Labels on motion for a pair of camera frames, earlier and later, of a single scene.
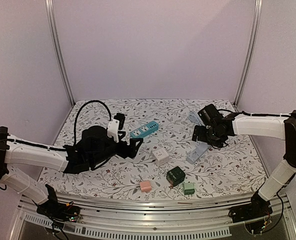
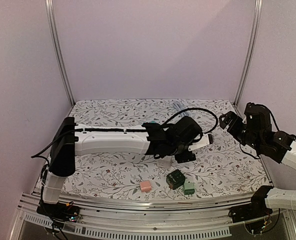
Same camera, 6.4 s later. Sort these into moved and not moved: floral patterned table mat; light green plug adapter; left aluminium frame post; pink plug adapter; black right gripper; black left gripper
Moved: black left gripper; black right gripper
Not moved: floral patterned table mat; pink plug adapter; light green plug adapter; left aluminium frame post
